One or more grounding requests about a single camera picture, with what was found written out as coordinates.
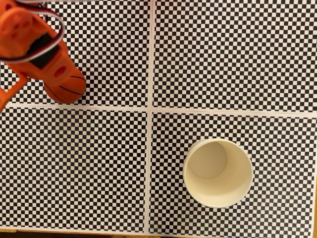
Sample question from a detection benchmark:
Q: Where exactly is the orange basketball with black lines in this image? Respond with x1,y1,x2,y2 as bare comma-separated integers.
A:
43,67,87,104

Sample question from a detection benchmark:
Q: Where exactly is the cream paper cup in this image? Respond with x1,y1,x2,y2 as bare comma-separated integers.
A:
183,138,254,209

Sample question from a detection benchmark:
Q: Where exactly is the red white servo wire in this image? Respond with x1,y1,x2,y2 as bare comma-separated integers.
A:
0,0,66,63

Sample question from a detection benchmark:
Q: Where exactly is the orange camera mount with board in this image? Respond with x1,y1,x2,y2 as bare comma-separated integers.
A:
0,73,29,113

